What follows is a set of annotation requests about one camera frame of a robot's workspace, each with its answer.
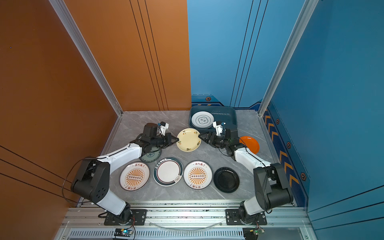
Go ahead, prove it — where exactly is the white orange sunburst plate centre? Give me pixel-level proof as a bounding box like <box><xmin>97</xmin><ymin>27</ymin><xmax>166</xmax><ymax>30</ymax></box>
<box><xmin>183</xmin><ymin>160</ymin><xmax>213</xmax><ymax>190</ymax></box>

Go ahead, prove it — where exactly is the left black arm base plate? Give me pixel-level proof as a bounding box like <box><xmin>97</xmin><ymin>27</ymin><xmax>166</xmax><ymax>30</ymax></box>
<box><xmin>104</xmin><ymin>209</ymin><xmax>147</xmax><ymax>226</ymax></box>

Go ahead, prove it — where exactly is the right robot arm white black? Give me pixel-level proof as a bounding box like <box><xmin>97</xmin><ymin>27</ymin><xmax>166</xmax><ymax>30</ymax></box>
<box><xmin>199</xmin><ymin>132</ymin><xmax>294</xmax><ymax>224</ymax></box>

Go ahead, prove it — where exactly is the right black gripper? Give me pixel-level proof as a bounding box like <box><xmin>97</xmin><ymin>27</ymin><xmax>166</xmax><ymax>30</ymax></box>
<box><xmin>198</xmin><ymin>132</ymin><xmax>230</xmax><ymax>149</ymax></box>

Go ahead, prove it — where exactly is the white plate dark green rim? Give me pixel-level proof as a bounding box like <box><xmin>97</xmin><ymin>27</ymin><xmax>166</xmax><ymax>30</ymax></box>
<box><xmin>153</xmin><ymin>157</ymin><xmax>184</xmax><ymax>187</ymax></box>

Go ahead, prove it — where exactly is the teal plastic bin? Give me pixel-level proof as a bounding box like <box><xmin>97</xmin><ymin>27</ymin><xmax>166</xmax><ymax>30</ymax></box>
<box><xmin>189</xmin><ymin>105</ymin><xmax>238</xmax><ymax>133</ymax></box>

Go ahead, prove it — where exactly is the green patterned small plate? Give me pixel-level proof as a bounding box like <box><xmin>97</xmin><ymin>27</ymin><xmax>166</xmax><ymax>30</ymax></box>
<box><xmin>140</xmin><ymin>148</ymin><xmax>162</xmax><ymax>163</ymax></box>

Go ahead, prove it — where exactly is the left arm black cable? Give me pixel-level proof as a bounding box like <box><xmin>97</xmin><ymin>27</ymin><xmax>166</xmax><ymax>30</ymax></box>
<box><xmin>61</xmin><ymin>155</ymin><xmax>100</xmax><ymax>205</ymax></box>

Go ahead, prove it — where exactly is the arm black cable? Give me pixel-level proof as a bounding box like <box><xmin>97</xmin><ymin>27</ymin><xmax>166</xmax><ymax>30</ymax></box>
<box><xmin>218</xmin><ymin>143</ymin><xmax>277</xmax><ymax>214</ymax></box>
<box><xmin>61</xmin><ymin>155</ymin><xmax>100</xmax><ymax>205</ymax></box>

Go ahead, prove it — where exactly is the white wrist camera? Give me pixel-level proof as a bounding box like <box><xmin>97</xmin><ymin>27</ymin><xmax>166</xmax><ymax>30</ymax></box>
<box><xmin>213</xmin><ymin>121</ymin><xmax>226</xmax><ymax>137</ymax></box>
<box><xmin>158</xmin><ymin>122</ymin><xmax>169</xmax><ymax>136</ymax></box>

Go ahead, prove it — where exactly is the right aluminium corner post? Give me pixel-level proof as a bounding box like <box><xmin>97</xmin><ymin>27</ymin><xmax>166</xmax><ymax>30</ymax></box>
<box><xmin>258</xmin><ymin>0</ymin><xmax>319</xmax><ymax>117</ymax></box>

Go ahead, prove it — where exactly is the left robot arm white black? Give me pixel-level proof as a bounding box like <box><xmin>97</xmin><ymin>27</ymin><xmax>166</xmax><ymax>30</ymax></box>
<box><xmin>71</xmin><ymin>122</ymin><xmax>179</xmax><ymax>224</ymax></box>

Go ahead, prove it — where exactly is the cream yellow floral plate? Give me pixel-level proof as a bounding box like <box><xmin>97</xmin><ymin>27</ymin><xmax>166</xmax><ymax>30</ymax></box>
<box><xmin>177</xmin><ymin>128</ymin><xmax>202</xmax><ymax>153</ymax></box>

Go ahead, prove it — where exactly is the aluminium frame rail front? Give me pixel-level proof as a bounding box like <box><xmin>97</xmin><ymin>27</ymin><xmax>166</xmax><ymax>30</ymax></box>
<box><xmin>56</xmin><ymin>200</ymin><xmax>316</xmax><ymax>240</ymax></box>

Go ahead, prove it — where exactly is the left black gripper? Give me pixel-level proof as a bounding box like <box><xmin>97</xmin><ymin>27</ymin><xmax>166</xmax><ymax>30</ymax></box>
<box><xmin>150</xmin><ymin>133</ymin><xmax>180</xmax><ymax>149</ymax></box>

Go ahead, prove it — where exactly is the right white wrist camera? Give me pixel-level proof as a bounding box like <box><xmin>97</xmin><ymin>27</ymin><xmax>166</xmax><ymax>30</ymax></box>
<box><xmin>213</xmin><ymin>121</ymin><xmax>226</xmax><ymax>137</ymax></box>

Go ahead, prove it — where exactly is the left green circuit board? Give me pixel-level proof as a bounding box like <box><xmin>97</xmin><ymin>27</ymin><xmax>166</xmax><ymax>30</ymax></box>
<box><xmin>114</xmin><ymin>228</ymin><xmax>135</xmax><ymax>240</ymax></box>

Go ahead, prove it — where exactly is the white orange sunburst plate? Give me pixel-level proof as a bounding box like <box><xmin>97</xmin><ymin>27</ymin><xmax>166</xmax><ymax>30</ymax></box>
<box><xmin>120</xmin><ymin>162</ymin><xmax>151</xmax><ymax>192</ymax></box>
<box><xmin>183</xmin><ymin>160</ymin><xmax>213</xmax><ymax>190</ymax></box>

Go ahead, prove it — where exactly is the white orange sunburst plate left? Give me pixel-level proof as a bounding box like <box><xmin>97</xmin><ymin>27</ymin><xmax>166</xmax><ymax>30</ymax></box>
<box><xmin>120</xmin><ymin>162</ymin><xmax>151</xmax><ymax>192</ymax></box>

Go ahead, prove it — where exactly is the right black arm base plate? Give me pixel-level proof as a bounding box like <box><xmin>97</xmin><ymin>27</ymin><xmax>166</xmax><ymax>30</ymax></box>
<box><xmin>225</xmin><ymin>209</ymin><xmax>268</xmax><ymax>226</ymax></box>

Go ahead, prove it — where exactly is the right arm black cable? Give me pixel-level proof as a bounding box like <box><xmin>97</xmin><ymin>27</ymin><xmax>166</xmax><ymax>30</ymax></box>
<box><xmin>218</xmin><ymin>143</ymin><xmax>277</xmax><ymax>214</ymax></box>

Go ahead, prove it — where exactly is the white plate black emblem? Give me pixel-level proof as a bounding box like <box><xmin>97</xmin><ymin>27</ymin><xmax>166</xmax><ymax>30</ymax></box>
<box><xmin>191</xmin><ymin>111</ymin><xmax>214</xmax><ymax>129</ymax></box>

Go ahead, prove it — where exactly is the green circuit board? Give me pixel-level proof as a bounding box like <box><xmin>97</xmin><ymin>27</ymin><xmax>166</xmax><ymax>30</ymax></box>
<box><xmin>243</xmin><ymin>228</ymin><xmax>265</xmax><ymax>240</ymax></box>
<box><xmin>114</xmin><ymin>228</ymin><xmax>135</xmax><ymax>240</ymax></box>

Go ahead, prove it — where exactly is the left aluminium corner post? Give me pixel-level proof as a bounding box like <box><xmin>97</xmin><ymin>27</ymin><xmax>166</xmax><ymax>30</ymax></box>
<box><xmin>49</xmin><ymin>0</ymin><xmax>123</xmax><ymax>117</ymax></box>

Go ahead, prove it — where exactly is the aluminium corner post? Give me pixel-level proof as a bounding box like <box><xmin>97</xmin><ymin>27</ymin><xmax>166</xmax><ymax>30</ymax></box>
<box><xmin>49</xmin><ymin>0</ymin><xmax>123</xmax><ymax>117</ymax></box>
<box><xmin>258</xmin><ymin>0</ymin><xmax>319</xmax><ymax>117</ymax></box>

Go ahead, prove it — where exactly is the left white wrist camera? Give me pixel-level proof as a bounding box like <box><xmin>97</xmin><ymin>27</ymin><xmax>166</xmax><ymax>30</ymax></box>
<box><xmin>158</xmin><ymin>122</ymin><xmax>169</xmax><ymax>136</ymax></box>

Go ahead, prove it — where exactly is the right green circuit board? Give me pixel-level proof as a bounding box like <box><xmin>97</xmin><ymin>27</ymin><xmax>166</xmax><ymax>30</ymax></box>
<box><xmin>243</xmin><ymin>228</ymin><xmax>265</xmax><ymax>240</ymax></box>

